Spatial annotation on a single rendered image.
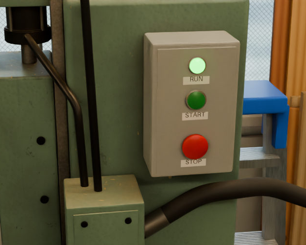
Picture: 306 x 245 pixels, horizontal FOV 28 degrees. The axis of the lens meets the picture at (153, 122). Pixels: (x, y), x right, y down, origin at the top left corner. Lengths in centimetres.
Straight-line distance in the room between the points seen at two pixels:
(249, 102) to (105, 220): 88
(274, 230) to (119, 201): 106
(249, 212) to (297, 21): 81
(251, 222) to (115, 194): 179
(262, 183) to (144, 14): 25
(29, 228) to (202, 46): 35
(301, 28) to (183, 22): 138
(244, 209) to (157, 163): 176
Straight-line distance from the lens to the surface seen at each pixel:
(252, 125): 231
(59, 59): 75
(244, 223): 248
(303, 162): 207
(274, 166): 166
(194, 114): 69
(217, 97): 69
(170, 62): 67
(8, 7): 78
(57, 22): 74
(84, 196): 72
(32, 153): 80
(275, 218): 171
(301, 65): 211
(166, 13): 72
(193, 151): 70
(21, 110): 78
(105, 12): 71
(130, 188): 73
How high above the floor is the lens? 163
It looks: 21 degrees down
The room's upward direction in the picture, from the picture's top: 1 degrees clockwise
